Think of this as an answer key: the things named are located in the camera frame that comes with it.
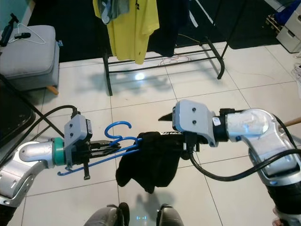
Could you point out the blue plastic hanger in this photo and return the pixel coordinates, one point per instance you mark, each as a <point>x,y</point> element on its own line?
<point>120,125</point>

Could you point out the black printed shirt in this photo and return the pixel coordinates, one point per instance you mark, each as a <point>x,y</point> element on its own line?
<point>150,165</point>

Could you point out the navy printed t-shirt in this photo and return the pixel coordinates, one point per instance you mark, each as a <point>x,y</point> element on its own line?
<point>169,28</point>

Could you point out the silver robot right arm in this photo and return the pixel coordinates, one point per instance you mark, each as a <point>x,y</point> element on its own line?
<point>263,141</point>

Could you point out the black metal clothes rack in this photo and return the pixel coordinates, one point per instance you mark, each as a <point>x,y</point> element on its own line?
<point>107,80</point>

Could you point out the robot right leg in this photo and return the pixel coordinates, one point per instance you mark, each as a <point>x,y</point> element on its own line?
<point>169,216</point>

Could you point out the black flat panel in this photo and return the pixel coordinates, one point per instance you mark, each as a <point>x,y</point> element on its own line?
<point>11,117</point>

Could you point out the yellow printed t-shirt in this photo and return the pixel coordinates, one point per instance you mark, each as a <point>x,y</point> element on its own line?
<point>136,33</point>

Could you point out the light wooden furniture leg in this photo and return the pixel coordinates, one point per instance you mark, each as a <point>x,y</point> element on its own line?
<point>292,121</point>

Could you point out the bystander in black trousers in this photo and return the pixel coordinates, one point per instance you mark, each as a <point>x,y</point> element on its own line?
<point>280,221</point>

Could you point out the grey upholstered ottoman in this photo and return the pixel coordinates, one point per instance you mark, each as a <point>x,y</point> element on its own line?
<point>28,56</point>

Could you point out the grey printed garment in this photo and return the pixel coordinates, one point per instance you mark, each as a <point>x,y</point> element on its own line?
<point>113,12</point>

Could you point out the black floor carpet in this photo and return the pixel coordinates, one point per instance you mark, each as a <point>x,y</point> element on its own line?
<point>75,28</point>

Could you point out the wooden pallet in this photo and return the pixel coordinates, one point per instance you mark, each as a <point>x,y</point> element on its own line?
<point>275,26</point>

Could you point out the white drawer cabinet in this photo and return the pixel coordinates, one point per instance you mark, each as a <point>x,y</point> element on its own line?
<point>291,35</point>

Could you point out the blue fabric bag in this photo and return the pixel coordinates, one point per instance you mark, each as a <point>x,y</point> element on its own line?
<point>289,9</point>

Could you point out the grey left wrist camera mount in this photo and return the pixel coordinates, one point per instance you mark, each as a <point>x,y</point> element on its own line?
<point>77,136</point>

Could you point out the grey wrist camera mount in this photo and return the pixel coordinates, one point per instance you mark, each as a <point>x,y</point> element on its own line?
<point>77,136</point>
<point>195,120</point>

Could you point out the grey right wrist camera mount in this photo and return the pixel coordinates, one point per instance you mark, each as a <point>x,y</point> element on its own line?
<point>195,120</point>

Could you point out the black handheld camera device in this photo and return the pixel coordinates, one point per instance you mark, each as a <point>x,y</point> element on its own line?
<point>9,30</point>

